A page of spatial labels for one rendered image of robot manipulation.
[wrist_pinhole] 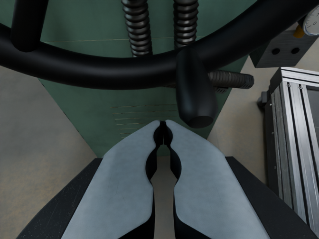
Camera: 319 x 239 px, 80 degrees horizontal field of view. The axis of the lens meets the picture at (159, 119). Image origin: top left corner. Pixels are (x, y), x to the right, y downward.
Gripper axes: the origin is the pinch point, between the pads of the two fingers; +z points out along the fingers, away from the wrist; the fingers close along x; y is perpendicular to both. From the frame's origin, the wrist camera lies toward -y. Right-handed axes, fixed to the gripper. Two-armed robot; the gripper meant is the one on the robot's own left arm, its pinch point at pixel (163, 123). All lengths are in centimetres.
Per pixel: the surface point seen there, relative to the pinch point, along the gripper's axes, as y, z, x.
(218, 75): 2.0, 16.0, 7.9
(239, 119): 42, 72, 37
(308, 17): -4.9, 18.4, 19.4
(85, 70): -2.3, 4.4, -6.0
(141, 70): -2.1, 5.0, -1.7
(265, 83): 31, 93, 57
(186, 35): -4.0, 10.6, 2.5
